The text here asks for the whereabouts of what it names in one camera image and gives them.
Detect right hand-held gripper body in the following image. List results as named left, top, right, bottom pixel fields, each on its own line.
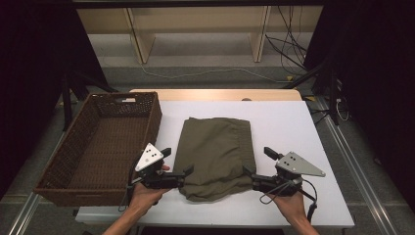
left=251, top=151, right=327, bottom=198

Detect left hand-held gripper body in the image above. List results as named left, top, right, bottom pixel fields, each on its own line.
left=128, top=142, right=186, bottom=190

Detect olive green pants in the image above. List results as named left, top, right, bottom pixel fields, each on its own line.
left=172, top=117, right=258, bottom=203

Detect brown wicker basket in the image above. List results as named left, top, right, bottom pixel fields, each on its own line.
left=33, top=91, right=163, bottom=208

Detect person's left hand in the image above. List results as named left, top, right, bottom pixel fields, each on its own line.
left=128, top=164, right=171, bottom=214

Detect person's right hand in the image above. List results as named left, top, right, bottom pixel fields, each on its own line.
left=270, top=191, right=309, bottom=225

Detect light wooden table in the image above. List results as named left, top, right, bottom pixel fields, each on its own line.
left=129, top=88, right=303, bottom=102

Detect black metal stand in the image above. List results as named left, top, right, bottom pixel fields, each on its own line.
left=282, top=48, right=342, bottom=126
left=60, top=70, right=119, bottom=132

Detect dark curtain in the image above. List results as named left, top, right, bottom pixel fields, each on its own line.
left=0, top=0, right=110, bottom=200
left=302, top=0, right=415, bottom=205

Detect cream shelf unit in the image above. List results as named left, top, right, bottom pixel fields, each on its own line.
left=76, top=6, right=324, bottom=65

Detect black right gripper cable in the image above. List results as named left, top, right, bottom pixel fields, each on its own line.
left=258, top=177, right=319, bottom=223

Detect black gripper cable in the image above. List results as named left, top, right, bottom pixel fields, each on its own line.
left=117, top=156, right=145, bottom=212
left=258, top=177, right=319, bottom=223

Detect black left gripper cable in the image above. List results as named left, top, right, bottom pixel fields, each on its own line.
left=117, top=156, right=145, bottom=212

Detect metal floor rail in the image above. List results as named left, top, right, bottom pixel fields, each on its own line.
left=6, top=130, right=67, bottom=235
left=314, top=96, right=400, bottom=235

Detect white looped cable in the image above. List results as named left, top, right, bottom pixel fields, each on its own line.
left=336, top=97, right=350, bottom=122

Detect bundle of black cables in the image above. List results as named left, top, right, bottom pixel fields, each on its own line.
left=264, top=5, right=309, bottom=76

